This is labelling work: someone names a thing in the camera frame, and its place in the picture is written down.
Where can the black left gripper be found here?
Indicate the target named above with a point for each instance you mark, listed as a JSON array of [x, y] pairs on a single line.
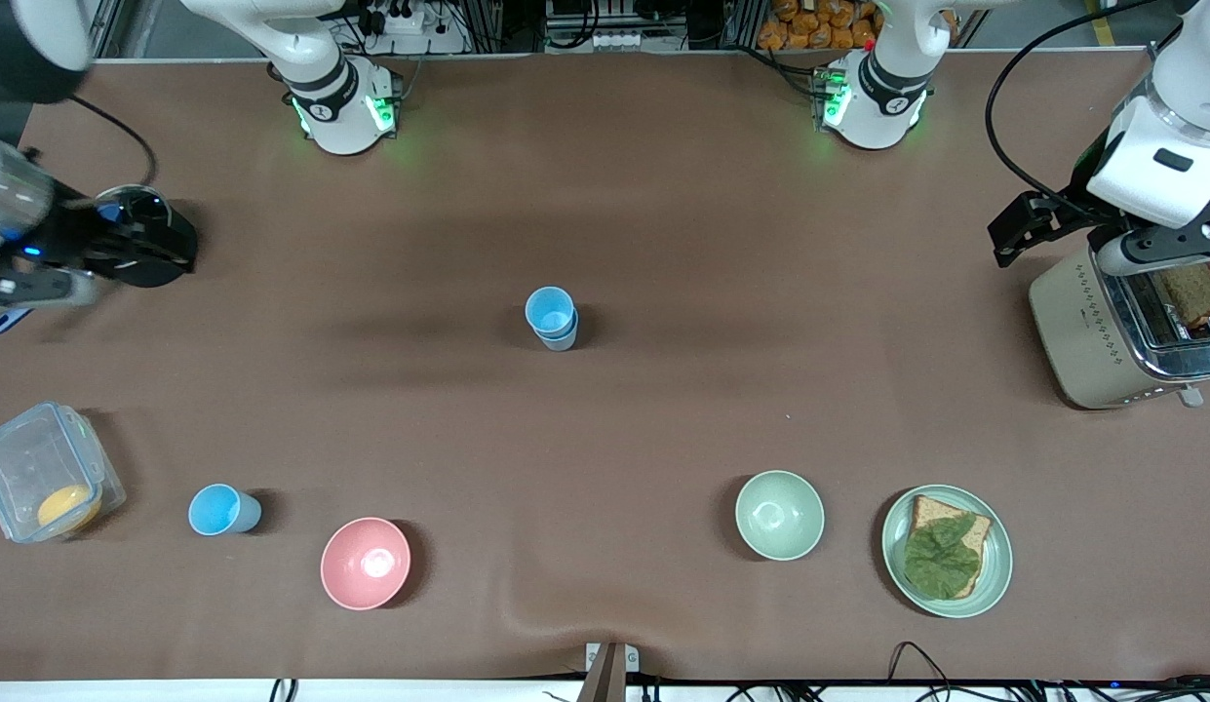
[[1080, 198]]

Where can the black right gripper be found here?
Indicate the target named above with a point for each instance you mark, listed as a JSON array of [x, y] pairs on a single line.
[[78, 239]]

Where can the blue cup with white paper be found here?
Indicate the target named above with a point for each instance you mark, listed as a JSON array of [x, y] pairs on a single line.
[[561, 343]]

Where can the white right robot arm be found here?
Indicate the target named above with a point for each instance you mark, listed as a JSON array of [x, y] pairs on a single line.
[[339, 109]]

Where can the beige and chrome toaster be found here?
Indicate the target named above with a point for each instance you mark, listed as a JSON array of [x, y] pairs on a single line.
[[1077, 331]]

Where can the brown toast slice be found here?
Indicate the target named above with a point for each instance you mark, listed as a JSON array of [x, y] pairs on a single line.
[[1192, 297]]

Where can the clear plastic food container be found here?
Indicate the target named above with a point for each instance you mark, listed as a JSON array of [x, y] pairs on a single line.
[[24, 468]]

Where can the orange round fruit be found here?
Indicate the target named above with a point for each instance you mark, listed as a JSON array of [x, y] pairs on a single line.
[[66, 505]]

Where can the bag of orange snacks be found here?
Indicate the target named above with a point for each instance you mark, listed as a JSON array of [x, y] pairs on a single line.
[[819, 24]]

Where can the brown bread slice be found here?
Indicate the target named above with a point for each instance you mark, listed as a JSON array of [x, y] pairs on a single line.
[[970, 531]]

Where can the green lettuce leaf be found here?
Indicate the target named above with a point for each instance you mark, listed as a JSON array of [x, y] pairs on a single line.
[[941, 558]]

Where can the pale green plate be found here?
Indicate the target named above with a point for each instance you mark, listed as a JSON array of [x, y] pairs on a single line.
[[995, 570]]

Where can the power strip with black plugs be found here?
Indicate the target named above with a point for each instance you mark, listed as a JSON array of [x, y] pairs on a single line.
[[400, 18]]

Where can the pale green bowl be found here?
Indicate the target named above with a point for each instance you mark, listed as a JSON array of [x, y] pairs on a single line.
[[779, 515]]

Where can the pink bowl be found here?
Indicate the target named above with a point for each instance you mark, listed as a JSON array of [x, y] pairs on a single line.
[[365, 564]]

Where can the white power strip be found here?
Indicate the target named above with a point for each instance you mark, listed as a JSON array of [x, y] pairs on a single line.
[[619, 40]]

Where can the metal table edge clamp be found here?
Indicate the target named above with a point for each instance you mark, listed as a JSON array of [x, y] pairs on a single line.
[[606, 673]]

